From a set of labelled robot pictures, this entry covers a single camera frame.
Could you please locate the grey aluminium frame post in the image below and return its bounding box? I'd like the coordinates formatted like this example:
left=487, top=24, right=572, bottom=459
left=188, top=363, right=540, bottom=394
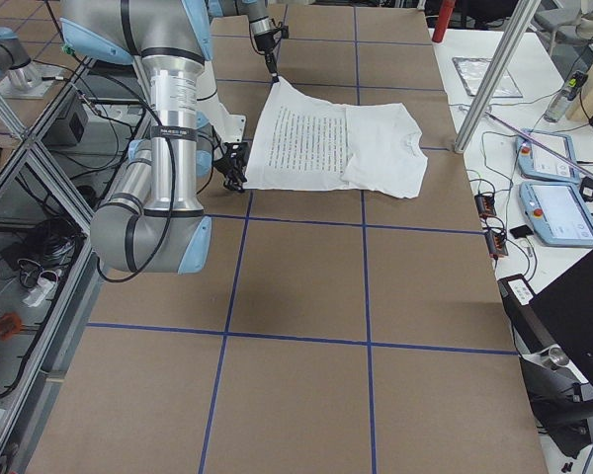
left=454, top=0, right=541, bottom=154

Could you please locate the lower blue teach pendant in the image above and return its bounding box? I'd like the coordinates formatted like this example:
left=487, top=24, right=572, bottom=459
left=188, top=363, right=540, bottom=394
left=519, top=181, right=593, bottom=248

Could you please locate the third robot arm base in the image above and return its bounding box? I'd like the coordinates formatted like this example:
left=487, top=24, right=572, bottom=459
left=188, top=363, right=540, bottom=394
left=0, top=27, right=51, bottom=100

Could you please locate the orange black connector box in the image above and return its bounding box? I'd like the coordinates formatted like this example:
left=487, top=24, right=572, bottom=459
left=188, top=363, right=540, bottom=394
left=474, top=194, right=497, bottom=219

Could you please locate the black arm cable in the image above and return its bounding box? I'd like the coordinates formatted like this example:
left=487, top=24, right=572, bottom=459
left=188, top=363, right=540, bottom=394
left=73, top=53, right=228, bottom=283

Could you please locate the black laptop computer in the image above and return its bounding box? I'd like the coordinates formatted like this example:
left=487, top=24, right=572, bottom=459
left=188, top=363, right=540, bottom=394
left=498, top=249, right=593, bottom=386

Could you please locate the aluminium frame rail right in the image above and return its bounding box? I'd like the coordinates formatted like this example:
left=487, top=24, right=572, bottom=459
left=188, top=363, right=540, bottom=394
left=0, top=48, right=179, bottom=474

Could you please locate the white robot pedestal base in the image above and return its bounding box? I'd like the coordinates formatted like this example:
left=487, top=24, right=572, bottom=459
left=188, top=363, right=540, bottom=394
left=197, top=61, right=246, bottom=143

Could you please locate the white long-sleeve printed shirt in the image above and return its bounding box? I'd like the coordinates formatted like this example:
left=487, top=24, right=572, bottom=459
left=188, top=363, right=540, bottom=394
left=245, top=79, right=428, bottom=198

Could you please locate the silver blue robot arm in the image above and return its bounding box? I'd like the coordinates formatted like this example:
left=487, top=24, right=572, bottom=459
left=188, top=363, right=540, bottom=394
left=60, top=1, right=246, bottom=277
left=206, top=0, right=290, bottom=83

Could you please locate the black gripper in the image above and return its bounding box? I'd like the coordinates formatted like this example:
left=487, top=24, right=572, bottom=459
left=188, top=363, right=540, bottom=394
left=212, top=142, right=249, bottom=193
left=263, top=49, right=280, bottom=83

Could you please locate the silver reacher grabber tool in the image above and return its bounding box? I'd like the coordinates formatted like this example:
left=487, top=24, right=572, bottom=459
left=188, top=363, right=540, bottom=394
left=481, top=111, right=593, bottom=180

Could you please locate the blue teach pendant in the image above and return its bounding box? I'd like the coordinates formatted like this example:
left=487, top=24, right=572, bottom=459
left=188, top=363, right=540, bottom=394
left=516, top=128, right=580, bottom=184
left=519, top=181, right=593, bottom=248

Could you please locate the upper blue teach pendant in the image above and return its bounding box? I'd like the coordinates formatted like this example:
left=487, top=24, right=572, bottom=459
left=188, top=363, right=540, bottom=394
left=516, top=128, right=580, bottom=184

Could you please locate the red cylinder object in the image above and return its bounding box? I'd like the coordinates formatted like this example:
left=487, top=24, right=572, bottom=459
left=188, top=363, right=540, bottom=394
left=432, top=0, right=456, bottom=43

